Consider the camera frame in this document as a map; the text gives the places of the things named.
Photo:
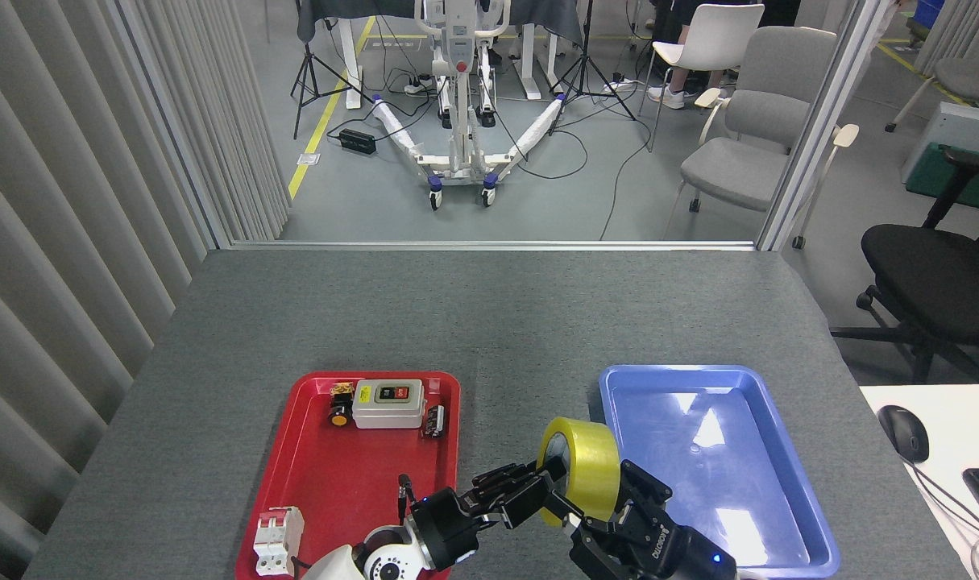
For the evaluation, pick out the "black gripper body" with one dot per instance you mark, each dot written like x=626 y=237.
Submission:
x=666 y=556
x=449 y=528

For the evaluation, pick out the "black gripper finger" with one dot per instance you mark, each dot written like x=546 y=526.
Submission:
x=594 y=548
x=521 y=506
x=501 y=486
x=642 y=495

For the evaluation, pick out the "yellow tape roll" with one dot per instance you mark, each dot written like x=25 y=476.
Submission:
x=590 y=467

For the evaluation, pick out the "small black electrical component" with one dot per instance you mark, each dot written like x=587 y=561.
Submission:
x=433 y=422

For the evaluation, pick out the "blue plastic tray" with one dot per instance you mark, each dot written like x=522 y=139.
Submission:
x=739 y=467

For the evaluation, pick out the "red plastic tray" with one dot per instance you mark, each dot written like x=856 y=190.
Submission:
x=352 y=491

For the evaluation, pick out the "black and yellow push button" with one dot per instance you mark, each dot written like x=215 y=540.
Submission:
x=340 y=416

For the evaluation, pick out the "white and red circuit breaker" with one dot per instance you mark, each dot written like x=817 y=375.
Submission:
x=278 y=540

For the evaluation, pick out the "black computer mouse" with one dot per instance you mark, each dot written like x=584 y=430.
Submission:
x=904 y=431

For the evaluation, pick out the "white desk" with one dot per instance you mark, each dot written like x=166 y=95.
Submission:
x=948 y=427

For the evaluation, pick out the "grey chair with beige armrests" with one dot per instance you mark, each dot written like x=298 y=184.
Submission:
x=739 y=165

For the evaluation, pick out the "black office chair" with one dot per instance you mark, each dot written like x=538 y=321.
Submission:
x=940 y=282

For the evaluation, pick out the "white stand on wheels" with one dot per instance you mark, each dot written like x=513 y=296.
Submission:
x=459 y=121

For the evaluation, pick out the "black power adapter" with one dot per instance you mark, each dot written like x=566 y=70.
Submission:
x=358 y=142

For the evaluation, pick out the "white power strip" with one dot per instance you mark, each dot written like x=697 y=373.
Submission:
x=416 y=87

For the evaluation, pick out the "black tripod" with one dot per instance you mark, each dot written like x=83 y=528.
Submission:
x=586 y=68
x=305 y=68

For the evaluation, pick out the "green box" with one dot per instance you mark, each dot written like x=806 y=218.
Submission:
x=928 y=177

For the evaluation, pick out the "white plastic chair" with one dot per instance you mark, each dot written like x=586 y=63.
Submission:
x=719 y=32

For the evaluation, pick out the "desk with dark cloth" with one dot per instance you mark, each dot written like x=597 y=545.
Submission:
x=537 y=14

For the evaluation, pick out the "pale grey box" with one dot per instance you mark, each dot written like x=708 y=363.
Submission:
x=964 y=129

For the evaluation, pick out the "grey chair with pale legs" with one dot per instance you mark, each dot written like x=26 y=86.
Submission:
x=972 y=79

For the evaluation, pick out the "grey push button switch box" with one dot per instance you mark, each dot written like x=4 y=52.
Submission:
x=388 y=409

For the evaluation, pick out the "silver frame rail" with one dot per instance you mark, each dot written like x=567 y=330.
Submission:
x=497 y=245

